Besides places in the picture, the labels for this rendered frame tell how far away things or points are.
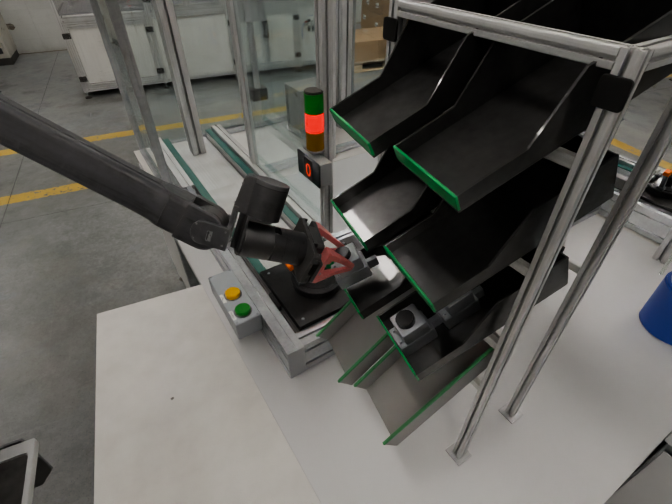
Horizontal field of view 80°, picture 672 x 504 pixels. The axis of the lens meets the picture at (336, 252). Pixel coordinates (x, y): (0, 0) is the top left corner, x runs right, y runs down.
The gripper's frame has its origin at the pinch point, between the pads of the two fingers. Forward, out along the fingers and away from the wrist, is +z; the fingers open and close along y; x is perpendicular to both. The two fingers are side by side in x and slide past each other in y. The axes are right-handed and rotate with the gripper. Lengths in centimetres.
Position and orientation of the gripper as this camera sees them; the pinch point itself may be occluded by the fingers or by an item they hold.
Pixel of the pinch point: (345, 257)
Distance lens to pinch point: 71.8
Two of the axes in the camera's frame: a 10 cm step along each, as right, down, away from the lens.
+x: -4.5, 7.3, 5.1
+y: -2.8, -6.6, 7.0
